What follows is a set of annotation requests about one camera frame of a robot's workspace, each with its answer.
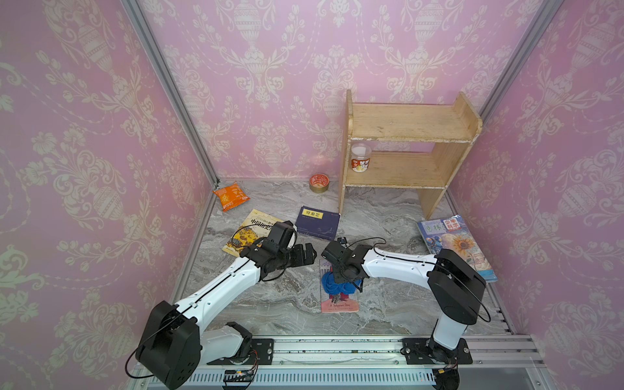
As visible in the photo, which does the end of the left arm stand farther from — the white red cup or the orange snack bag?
the orange snack bag

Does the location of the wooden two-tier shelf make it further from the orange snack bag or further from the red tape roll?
the orange snack bag

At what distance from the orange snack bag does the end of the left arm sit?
50 cm

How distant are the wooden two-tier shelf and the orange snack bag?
18.6 inches

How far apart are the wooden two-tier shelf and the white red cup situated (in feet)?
0.06

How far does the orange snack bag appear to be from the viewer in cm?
111

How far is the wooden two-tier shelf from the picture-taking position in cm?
76

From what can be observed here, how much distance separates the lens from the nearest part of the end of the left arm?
23.2 inches

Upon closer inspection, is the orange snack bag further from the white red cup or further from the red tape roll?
the white red cup

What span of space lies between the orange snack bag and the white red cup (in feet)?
1.76
